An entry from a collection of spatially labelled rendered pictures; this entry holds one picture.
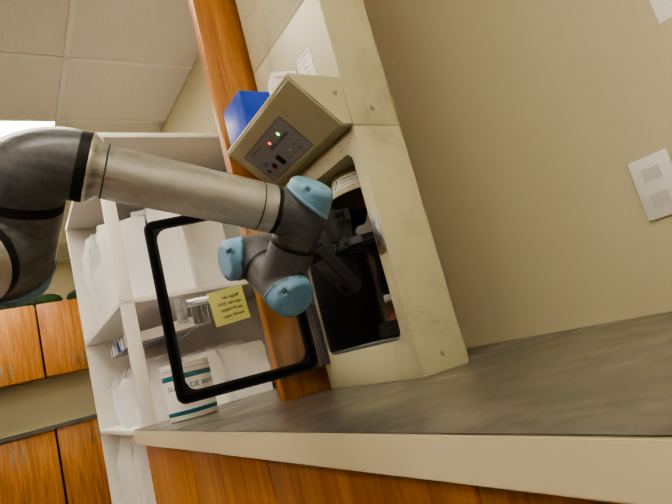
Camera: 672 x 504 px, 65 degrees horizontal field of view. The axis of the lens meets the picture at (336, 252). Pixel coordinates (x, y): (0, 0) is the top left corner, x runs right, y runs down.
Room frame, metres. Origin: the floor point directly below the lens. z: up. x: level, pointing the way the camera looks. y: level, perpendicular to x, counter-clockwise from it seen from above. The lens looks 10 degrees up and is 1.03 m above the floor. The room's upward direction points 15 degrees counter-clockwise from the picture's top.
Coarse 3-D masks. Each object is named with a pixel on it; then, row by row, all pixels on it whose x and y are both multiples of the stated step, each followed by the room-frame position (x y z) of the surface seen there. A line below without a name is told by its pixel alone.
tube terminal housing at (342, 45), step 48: (336, 0) 0.95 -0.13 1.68; (288, 48) 1.04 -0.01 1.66; (336, 48) 0.93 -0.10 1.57; (384, 96) 0.97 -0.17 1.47; (336, 144) 0.98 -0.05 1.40; (384, 144) 0.96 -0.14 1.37; (384, 192) 0.94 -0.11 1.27; (384, 240) 0.93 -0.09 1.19; (432, 240) 0.98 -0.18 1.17; (432, 288) 0.96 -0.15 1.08; (432, 336) 0.95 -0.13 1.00; (336, 384) 1.17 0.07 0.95
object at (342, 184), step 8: (352, 168) 1.03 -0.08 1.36; (336, 176) 1.06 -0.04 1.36; (344, 176) 1.03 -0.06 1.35; (352, 176) 1.02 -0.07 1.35; (336, 184) 1.05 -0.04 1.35; (344, 184) 1.03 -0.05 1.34; (352, 184) 1.02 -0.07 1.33; (336, 192) 1.04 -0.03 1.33; (344, 192) 1.02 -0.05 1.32; (352, 192) 1.16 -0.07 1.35; (360, 192) 1.16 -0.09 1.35; (336, 200) 1.13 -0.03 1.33; (344, 200) 1.15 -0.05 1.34; (352, 200) 1.16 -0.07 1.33; (360, 200) 1.17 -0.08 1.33; (336, 208) 1.13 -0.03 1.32; (352, 208) 1.17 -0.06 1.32
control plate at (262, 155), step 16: (272, 128) 0.99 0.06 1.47; (288, 128) 0.97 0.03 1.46; (256, 144) 1.05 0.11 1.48; (272, 144) 1.03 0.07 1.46; (288, 144) 1.01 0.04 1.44; (304, 144) 0.99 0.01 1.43; (256, 160) 1.10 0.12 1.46; (272, 160) 1.08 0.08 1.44; (288, 160) 1.06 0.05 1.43; (272, 176) 1.13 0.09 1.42
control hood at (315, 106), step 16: (288, 80) 0.86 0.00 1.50; (304, 80) 0.88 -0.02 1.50; (320, 80) 0.90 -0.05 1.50; (336, 80) 0.92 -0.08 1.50; (272, 96) 0.92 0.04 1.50; (288, 96) 0.90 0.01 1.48; (304, 96) 0.88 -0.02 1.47; (320, 96) 0.89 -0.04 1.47; (336, 96) 0.91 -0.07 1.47; (272, 112) 0.95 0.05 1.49; (288, 112) 0.93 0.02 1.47; (304, 112) 0.92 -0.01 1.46; (320, 112) 0.90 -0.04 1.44; (336, 112) 0.91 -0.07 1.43; (256, 128) 1.01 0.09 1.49; (304, 128) 0.96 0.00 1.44; (320, 128) 0.94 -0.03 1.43; (336, 128) 0.92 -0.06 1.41; (240, 144) 1.07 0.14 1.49; (320, 144) 0.98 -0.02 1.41; (240, 160) 1.12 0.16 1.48; (304, 160) 1.04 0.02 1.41; (256, 176) 1.15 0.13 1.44; (288, 176) 1.11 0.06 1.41
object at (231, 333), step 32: (192, 224) 1.13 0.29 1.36; (224, 224) 1.14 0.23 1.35; (160, 256) 1.11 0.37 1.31; (192, 256) 1.12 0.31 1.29; (192, 288) 1.12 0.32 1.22; (224, 288) 1.14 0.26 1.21; (192, 320) 1.12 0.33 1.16; (224, 320) 1.13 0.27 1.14; (256, 320) 1.15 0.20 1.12; (288, 320) 1.16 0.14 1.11; (192, 352) 1.12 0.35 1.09; (224, 352) 1.13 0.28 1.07; (256, 352) 1.14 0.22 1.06; (288, 352) 1.16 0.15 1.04; (192, 384) 1.11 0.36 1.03
